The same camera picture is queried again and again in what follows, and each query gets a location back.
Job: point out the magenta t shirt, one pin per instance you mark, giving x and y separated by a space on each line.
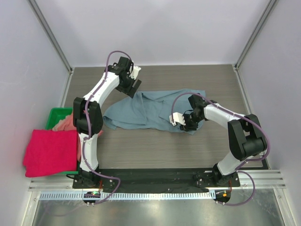
50 152

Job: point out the blue t shirt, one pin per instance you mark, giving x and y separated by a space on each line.
148 110

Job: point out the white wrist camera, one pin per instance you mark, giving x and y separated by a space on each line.
177 118
135 71

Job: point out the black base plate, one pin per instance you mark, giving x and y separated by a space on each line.
185 177

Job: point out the white slotted cable duct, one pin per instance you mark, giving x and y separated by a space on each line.
93 195

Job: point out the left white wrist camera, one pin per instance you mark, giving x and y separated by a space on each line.
135 71

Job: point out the green plastic bin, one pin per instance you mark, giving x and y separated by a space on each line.
57 114

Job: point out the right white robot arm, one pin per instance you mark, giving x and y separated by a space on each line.
245 136

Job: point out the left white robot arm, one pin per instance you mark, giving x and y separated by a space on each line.
88 117

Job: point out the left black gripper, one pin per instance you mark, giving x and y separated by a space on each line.
128 91

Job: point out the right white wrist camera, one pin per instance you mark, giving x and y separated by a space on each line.
177 118

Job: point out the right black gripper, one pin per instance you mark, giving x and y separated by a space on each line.
187 122

